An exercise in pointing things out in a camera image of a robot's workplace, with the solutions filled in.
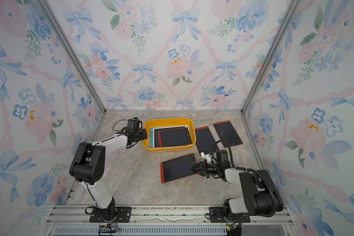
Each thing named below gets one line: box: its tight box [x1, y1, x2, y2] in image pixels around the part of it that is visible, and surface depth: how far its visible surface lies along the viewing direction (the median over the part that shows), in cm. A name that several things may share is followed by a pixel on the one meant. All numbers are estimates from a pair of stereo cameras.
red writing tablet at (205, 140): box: [194, 125, 220, 155], surface depth 105 cm
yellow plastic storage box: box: [142, 117, 197, 152], surface depth 106 cm
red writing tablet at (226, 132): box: [212, 120, 244, 148], surface depth 112 cm
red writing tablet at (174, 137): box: [157, 127, 192, 148], surface depth 105 cm
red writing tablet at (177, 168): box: [160, 152, 199, 184], surface depth 92 cm
